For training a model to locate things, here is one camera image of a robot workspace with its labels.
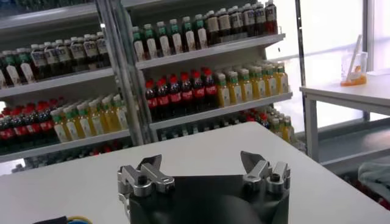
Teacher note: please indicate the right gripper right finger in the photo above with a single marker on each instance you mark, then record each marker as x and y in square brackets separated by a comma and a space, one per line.
[268, 178]

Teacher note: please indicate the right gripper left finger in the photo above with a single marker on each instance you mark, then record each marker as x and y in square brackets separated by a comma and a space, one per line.
[140, 181]

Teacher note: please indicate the cola bottle red cap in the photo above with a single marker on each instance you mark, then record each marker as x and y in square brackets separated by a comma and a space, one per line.
[33, 128]
[210, 90]
[6, 134]
[151, 103]
[20, 131]
[46, 124]
[162, 100]
[198, 92]
[174, 97]
[186, 95]

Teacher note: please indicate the black storage bin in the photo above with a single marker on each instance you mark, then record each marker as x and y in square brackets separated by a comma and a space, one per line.
[350, 179]

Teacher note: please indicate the red item in bin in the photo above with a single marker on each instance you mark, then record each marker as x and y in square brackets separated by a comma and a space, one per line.
[384, 203]

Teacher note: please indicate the black metal pole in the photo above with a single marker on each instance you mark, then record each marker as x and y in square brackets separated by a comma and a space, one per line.
[300, 61]

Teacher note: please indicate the grey metal shelf rack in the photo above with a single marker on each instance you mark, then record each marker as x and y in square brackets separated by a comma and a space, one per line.
[61, 82]
[213, 50]

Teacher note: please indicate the clear container orange base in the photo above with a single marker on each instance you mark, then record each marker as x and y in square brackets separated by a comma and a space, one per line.
[353, 77]

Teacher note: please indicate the dark tea bottle green cap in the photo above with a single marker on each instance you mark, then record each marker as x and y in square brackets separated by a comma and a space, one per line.
[11, 74]
[1, 79]
[139, 47]
[189, 37]
[150, 45]
[26, 71]
[163, 42]
[201, 35]
[175, 39]

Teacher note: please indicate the white stick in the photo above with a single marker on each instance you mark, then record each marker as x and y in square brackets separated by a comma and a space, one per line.
[355, 51]

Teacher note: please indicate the dark bottle beige label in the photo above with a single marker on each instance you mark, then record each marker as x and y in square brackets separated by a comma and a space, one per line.
[224, 25]
[212, 29]

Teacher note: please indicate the white metal frame table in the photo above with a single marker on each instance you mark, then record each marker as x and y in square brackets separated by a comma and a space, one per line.
[350, 94]

